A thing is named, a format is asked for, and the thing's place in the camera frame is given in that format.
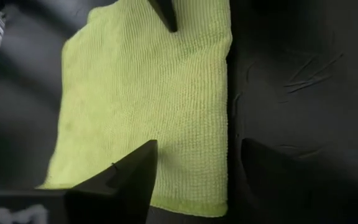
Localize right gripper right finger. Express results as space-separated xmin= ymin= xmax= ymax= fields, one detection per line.
xmin=240 ymin=138 xmax=358 ymax=224

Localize lime green microfiber towel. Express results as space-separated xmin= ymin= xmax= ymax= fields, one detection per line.
xmin=35 ymin=0 xmax=233 ymax=218

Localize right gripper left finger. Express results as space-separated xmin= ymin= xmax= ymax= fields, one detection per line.
xmin=0 ymin=139 xmax=159 ymax=224

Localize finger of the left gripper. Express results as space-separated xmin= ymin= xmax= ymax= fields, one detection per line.
xmin=147 ymin=0 xmax=178 ymax=34

